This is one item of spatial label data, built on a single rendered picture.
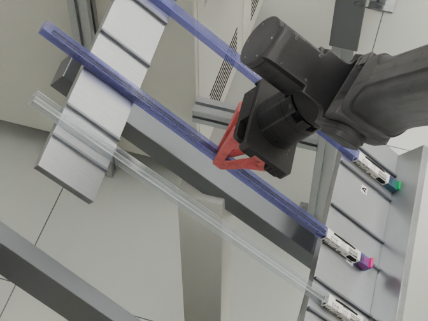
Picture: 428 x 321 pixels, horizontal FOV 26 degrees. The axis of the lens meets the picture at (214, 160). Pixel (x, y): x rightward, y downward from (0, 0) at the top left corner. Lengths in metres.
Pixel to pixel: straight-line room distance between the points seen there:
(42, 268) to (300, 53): 0.33
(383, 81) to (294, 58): 0.15
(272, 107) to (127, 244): 1.13
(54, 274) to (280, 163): 0.26
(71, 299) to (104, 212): 1.14
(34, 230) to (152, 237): 0.26
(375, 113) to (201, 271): 0.56
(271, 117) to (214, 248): 0.31
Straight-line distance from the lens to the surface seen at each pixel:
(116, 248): 2.07
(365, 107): 0.81
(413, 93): 0.70
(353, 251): 1.17
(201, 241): 1.24
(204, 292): 1.36
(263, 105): 0.99
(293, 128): 0.97
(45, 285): 0.98
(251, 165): 1.04
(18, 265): 0.96
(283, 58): 0.89
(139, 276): 2.03
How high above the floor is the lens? 1.76
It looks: 54 degrees down
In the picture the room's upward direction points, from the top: straight up
